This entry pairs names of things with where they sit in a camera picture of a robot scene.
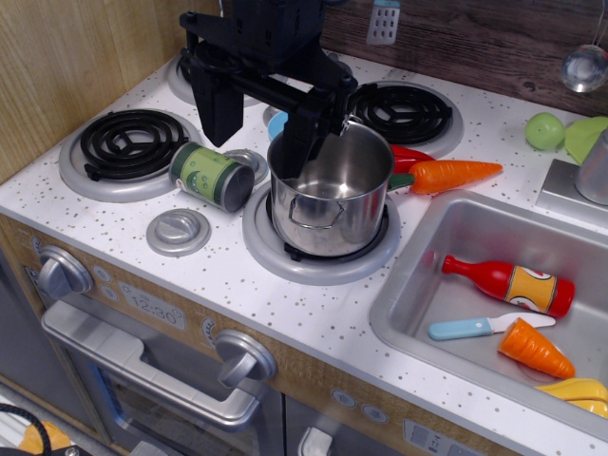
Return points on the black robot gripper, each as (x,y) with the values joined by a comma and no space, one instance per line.
(242,53)

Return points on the stainless steel pot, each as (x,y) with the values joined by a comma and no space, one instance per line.
(334,207)

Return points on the blue toy bowl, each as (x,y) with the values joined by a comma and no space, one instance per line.
(276,124)

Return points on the silver stovetop knob middle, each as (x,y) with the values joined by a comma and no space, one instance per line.
(252,159)

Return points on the silver stovetop knob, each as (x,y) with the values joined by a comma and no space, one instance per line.
(178,233)
(252,159)

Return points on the back left black burner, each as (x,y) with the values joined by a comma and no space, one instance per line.
(179,82)

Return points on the black burner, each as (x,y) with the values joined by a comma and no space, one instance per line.
(124,156)
(409,115)
(179,82)

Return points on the green toy can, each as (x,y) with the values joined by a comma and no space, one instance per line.
(211,176)

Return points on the back right black burner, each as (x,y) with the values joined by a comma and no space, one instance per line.
(409,115)

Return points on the front left black burner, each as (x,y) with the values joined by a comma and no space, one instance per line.
(124,156)

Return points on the silver stovetop knob front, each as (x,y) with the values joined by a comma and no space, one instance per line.
(178,233)

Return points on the red toy pepper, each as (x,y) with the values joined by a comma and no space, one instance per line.
(405,158)

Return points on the whole orange toy carrot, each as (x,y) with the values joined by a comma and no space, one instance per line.
(432,177)

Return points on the oven clock display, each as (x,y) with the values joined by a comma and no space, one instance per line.
(154,306)

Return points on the silver sink basin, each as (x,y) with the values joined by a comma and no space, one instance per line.
(474,228)

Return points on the right silver oven knob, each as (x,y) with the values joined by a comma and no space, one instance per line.
(242,358)

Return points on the silver oven knob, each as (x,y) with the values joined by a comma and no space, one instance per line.
(62,274)
(242,358)

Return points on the left silver oven knob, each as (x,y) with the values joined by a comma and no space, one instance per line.
(62,274)

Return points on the green toy apple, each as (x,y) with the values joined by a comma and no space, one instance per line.
(544,131)

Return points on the light green toy leaf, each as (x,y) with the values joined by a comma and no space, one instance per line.
(581,135)

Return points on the silver hanging ladle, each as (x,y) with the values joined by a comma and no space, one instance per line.
(584,69)

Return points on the red toy ketchup bottle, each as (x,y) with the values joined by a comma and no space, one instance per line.
(517,285)

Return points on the silver toy faucet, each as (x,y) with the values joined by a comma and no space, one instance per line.
(578,191)

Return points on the orange carrot half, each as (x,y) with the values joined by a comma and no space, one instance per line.
(526,345)

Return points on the yellow toy banana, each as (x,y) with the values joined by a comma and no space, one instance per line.
(585,393)

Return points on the silver oven door handle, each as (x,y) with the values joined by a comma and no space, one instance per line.
(121,353)

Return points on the blue handled toy knife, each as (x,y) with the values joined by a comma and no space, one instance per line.
(484,326)

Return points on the silver cabinet door handle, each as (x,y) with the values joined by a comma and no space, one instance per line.
(315,442)

